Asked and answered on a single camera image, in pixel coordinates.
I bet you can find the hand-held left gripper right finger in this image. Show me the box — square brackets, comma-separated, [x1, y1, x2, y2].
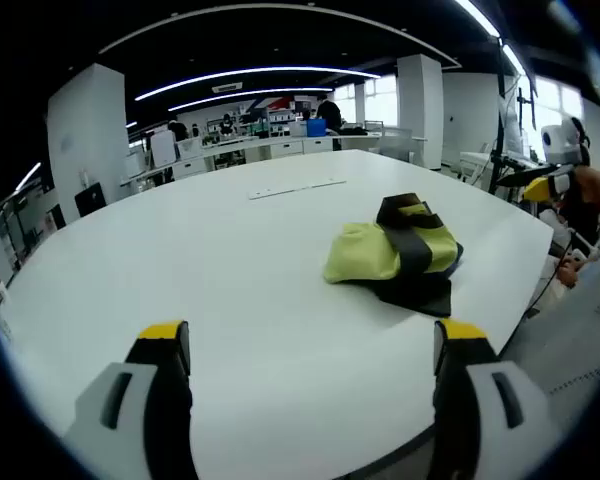
[432, 318, 576, 480]

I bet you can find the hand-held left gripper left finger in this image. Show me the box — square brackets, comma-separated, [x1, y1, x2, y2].
[62, 319, 199, 480]

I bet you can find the yellow blue grey garment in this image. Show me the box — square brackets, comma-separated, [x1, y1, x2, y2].
[322, 192, 466, 317]

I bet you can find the white square pillar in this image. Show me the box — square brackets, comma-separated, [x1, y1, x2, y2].
[47, 62, 129, 224]
[395, 53, 444, 171]

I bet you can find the person's light patterned clothing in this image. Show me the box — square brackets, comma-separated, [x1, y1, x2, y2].
[527, 244, 600, 401]

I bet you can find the black chair back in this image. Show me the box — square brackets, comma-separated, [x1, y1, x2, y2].
[74, 182, 107, 217]

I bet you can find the white flat table strip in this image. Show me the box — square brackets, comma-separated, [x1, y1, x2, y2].
[247, 177, 349, 201]

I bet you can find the white standing board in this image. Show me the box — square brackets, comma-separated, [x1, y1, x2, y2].
[149, 130, 176, 169]

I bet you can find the long curved ceiling light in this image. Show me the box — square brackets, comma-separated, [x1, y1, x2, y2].
[134, 66, 381, 101]
[167, 87, 336, 112]

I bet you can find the black cable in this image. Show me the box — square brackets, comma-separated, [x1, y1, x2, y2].
[527, 227, 579, 314]

